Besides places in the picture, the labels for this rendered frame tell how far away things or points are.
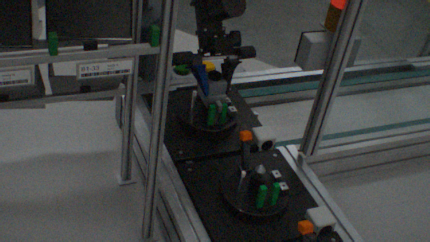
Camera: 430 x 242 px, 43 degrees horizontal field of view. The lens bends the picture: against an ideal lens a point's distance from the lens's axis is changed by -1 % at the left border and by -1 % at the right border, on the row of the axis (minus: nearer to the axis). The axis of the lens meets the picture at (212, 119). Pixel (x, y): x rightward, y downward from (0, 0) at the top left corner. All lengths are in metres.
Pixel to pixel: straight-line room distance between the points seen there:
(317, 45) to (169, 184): 0.40
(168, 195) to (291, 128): 0.43
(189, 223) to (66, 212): 0.28
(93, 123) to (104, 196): 0.25
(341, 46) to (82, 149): 0.64
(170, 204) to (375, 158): 0.56
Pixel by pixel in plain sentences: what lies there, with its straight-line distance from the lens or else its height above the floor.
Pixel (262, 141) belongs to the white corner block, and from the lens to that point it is 1.22.
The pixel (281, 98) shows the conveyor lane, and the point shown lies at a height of 0.93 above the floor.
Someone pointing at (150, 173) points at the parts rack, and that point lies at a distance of 1.01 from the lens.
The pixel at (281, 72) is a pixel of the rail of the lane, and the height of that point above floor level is 0.96.
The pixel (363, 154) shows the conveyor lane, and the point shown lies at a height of 0.93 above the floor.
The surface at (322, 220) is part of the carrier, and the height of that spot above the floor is 0.99.
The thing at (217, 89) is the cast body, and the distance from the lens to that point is 1.20.
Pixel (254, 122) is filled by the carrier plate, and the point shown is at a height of 0.97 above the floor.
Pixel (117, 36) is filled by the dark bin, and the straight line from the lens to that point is 0.87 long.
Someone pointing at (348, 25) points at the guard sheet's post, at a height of 1.29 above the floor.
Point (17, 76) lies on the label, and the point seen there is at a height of 1.28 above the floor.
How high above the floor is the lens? 1.74
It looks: 37 degrees down
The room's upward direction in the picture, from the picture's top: 10 degrees clockwise
